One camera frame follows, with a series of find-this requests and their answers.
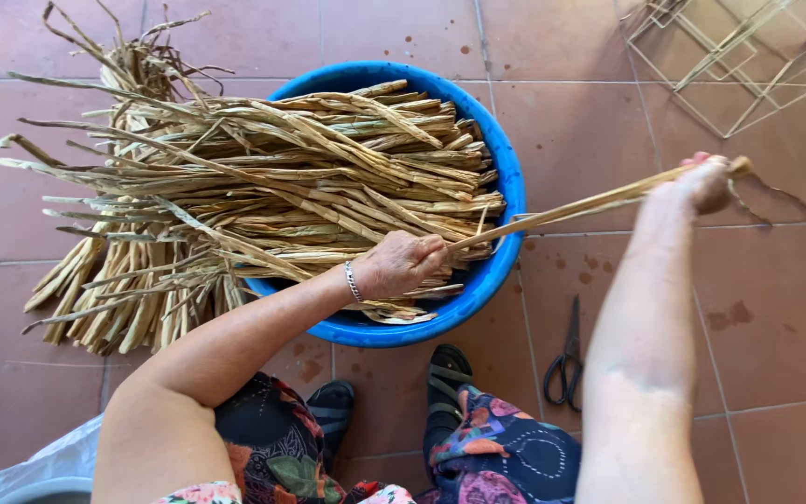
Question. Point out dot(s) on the person's right hand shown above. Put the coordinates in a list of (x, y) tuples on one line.
[(702, 185)]

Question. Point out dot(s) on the person's left hand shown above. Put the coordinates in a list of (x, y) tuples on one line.
[(396, 264)]

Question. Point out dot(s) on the person's right fingers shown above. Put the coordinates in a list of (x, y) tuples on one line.
[(709, 171)]

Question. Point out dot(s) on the person's left fingers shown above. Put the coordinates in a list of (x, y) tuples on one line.
[(432, 253)]

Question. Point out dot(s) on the long dried reed strip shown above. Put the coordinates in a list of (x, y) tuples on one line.
[(585, 205)]

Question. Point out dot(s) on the blue plastic basin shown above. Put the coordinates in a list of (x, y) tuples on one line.
[(494, 280)]

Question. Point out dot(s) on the black sandal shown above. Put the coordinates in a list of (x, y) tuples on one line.
[(331, 416), (445, 392)]

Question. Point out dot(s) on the black scissors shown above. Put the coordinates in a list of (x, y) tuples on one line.
[(565, 364)]

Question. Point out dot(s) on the bundle of dried reed strips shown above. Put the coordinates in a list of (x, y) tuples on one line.
[(235, 203)]

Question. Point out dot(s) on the floral patterned dress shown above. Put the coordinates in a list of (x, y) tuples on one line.
[(389, 455)]

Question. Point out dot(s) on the white plastic bag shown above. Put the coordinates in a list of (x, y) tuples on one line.
[(32, 465)]

